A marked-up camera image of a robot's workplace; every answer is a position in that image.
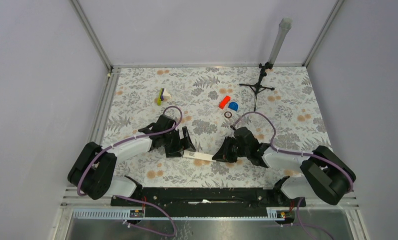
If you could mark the slotted cable duct rail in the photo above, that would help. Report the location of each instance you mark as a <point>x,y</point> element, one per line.
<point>253,214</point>

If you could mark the blue plastic cap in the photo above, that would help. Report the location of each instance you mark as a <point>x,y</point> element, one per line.
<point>233,106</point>

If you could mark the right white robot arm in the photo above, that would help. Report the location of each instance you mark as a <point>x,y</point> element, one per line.
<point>324,175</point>

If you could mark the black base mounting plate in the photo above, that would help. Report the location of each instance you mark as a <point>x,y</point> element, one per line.
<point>169,198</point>

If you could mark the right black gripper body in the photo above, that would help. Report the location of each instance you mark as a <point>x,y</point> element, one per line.
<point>242,151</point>

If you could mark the white remote control body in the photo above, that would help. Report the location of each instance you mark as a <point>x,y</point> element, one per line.
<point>197,155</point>

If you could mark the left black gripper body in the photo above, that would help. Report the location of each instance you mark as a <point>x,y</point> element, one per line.
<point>172,142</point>

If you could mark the floral patterned table mat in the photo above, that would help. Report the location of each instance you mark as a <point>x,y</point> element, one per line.
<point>290,113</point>

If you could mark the small yellow object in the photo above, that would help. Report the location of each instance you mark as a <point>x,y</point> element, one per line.
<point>160,97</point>

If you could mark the grey tube on tripod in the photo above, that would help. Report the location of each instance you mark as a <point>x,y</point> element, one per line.
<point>284,26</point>

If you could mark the small white block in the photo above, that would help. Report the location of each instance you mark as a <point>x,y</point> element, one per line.
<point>166,95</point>

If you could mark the red plastic block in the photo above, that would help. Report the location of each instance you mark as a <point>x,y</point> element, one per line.
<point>224,102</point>

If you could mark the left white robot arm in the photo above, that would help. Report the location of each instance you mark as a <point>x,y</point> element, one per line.
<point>93,171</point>

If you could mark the black mini tripod stand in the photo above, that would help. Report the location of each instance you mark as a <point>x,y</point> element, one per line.
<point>258,87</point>

